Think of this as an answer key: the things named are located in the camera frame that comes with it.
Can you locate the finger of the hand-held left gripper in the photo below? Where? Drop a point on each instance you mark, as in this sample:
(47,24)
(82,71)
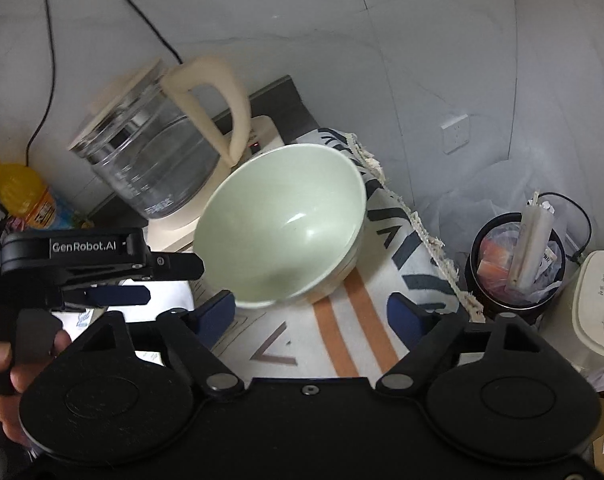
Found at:
(177,265)
(117,295)

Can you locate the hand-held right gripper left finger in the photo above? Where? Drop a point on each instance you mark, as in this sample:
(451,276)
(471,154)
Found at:
(217,312)

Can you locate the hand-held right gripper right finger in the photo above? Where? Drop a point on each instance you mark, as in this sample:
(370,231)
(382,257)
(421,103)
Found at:
(406,317)

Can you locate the pale green bowl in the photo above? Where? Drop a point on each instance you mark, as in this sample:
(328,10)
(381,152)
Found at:
(282,220)

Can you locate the person's left hand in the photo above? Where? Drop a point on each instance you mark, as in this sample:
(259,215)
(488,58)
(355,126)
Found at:
(24,375)

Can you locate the cream kettle base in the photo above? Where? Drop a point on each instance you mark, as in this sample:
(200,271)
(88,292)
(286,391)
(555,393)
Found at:
(172,230)

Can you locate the patterned white cloth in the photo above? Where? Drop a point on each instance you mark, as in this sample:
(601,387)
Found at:
(362,320)

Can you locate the black trash can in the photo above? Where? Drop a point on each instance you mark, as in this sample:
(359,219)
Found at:
(474,270)

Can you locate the yellow juice bottle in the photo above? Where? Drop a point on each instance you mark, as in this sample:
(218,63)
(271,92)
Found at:
(19,192)

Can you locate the orange wrapper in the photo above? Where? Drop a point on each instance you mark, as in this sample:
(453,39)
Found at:
(494,260)

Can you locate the clear plastic bag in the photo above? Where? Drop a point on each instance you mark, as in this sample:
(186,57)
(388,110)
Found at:
(461,200)

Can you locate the white plastic roll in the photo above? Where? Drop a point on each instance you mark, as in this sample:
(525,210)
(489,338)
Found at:
(531,245)

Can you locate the cream appliance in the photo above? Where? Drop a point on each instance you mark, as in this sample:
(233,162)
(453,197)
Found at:
(586,320)

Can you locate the white wall socket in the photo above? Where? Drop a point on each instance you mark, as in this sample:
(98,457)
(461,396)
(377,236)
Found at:
(454,132)

